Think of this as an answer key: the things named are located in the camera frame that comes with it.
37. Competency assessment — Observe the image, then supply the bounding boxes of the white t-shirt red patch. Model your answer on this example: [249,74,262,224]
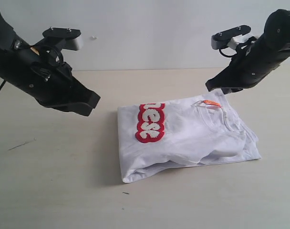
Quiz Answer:
[117,89,261,183]

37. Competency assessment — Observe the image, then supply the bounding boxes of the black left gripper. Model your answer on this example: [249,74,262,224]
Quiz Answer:
[6,44,101,116]

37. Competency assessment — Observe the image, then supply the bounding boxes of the black left camera cable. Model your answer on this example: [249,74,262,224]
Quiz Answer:
[30,46,64,70]

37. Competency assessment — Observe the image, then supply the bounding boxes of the orange neck label tag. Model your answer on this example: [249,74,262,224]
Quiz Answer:
[203,100,221,107]

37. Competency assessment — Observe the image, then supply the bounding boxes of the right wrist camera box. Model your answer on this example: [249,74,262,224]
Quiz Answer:
[211,25,259,50]

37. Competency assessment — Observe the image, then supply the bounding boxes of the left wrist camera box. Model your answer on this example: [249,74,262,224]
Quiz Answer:
[42,27,83,51]

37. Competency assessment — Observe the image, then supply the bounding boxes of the black camera cable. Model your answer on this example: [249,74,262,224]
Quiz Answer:
[30,46,64,70]
[217,42,255,58]

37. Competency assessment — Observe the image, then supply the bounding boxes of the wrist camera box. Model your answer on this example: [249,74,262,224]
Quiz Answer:
[211,25,259,50]
[42,27,83,51]

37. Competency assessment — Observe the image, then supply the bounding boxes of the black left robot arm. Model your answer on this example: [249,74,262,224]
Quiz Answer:
[0,12,100,116]

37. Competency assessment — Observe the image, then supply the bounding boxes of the black right camera cable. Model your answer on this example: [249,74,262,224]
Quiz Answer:
[217,42,255,58]

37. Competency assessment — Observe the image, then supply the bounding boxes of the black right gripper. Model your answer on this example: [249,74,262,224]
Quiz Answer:
[205,35,288,94]

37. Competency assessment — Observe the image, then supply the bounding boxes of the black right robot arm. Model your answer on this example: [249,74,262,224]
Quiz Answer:
[206,9,290,94]

